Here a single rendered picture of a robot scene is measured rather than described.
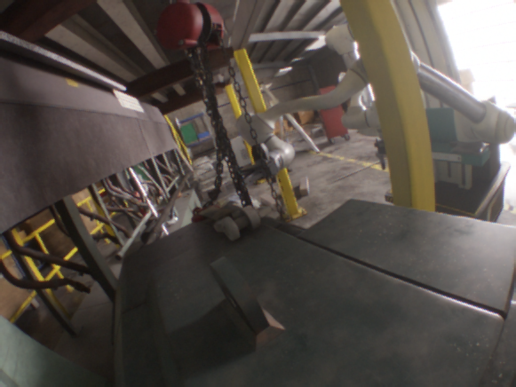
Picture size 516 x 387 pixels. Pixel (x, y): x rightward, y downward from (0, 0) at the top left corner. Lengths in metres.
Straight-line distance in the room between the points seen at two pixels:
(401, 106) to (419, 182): 0.20
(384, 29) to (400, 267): 0.53
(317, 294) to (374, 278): 0.05
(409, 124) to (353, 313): 0.50
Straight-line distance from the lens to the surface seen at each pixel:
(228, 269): 0.17
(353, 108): 1.34
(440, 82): 0.97
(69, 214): 0.69
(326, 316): 0.19
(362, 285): 0.21
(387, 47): 0.61
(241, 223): 0.33
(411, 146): 0.62
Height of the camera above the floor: 1.02
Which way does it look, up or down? 17 degrees down
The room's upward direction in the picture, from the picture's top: 20 degrees counter-clockwise
